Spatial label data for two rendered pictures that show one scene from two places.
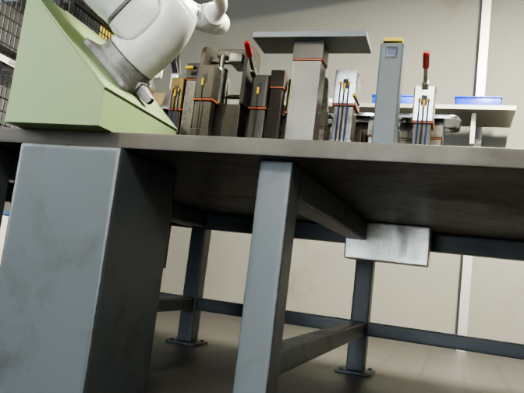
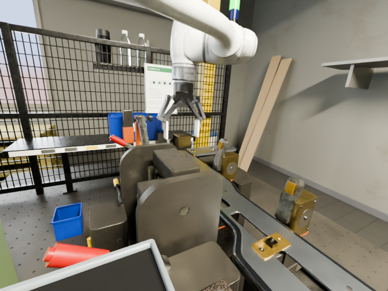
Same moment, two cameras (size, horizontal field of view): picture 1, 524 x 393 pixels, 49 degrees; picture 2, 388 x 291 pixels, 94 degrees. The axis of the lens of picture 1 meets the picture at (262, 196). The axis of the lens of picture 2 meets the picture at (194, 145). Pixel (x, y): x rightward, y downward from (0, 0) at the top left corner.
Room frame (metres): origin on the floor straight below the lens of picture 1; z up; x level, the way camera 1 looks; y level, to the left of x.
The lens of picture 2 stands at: (1.84, -0.07, 1.30)
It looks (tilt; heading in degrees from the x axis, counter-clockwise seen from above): 16 degrees down; 43
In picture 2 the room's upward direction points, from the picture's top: 3 degrees clockwise
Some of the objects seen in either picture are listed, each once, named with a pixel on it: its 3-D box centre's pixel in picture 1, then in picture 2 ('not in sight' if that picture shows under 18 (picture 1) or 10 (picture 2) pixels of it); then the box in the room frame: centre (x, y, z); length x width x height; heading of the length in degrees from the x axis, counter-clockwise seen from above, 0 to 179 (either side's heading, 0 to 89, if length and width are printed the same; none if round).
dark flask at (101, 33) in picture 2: not in sight; (104, 48); (2.32, 1.14, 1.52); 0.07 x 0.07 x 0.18
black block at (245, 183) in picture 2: not in sight; (240, 212); (2.45, 0.21, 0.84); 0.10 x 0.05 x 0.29; 162
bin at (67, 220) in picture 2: not in sight; (69, 220); (1.96, 0.75, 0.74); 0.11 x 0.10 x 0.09; 72
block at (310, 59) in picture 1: (304, 111); not in sight; (1.80, -0.10, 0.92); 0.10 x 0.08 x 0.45; 72
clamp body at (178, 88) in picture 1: (174, 129); not in sight; (2.08, 0.35, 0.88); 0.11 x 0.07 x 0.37; 162
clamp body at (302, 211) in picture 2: not in sight; (289, 243); (2.39, 0.01, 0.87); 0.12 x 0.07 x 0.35; 162
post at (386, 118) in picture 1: (386, 115); not in sight; (1.72, -0.35, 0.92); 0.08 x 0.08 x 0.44; 72
